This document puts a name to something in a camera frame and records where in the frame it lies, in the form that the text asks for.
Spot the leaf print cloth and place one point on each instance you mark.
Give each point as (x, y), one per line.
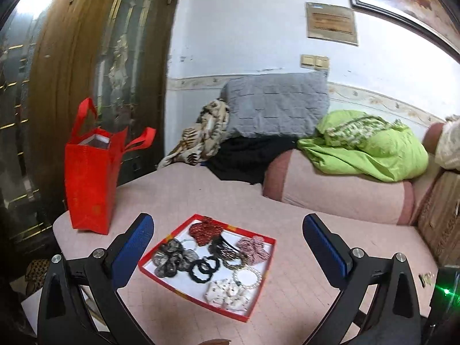
(201, 140)

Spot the red tote bag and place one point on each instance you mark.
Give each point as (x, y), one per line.
(90, 183)

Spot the white dotted scrunchie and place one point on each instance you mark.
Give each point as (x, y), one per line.
(226, 294)

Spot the black cloth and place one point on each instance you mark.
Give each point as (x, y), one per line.
(248, 158)

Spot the wooden door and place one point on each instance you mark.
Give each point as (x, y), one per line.
(72, 43)

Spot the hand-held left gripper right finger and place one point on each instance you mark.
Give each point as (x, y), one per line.
(323, 248)

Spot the wall plaque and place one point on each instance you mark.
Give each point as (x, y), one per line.
(332, 23)

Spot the red dotted scrunchie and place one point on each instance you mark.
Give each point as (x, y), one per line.
(205, 233)

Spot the white cloth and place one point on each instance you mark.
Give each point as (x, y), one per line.
(451, 143)

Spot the grey quilted pillow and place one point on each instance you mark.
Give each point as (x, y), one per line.
(276, 104)

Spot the red shallow cardboard box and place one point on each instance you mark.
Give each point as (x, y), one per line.
(158, 271)

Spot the brown striped cushion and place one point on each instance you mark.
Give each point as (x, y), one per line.
(442, 219)

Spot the pink bolster pillow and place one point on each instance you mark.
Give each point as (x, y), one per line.
(323, 190)

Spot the leopard print item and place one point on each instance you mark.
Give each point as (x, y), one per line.
(37, 275)

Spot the small gold hair clip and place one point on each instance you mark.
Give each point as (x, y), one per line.
(427, 279)

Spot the grey sheer scrunchie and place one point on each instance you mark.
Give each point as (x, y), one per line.
(169, 258)

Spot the green blanket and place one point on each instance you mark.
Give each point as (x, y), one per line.
(377, 154)

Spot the beige light switch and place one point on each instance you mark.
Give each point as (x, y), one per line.
(314, 61)

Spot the red plaid scrunchie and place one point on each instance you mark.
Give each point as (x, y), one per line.
(253, 249)

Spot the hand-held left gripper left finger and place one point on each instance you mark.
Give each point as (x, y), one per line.
(133, 248)

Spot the black scrunchie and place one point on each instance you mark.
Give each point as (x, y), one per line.
(194, 273)

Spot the brown hair claw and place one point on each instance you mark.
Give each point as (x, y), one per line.
(224, 248)

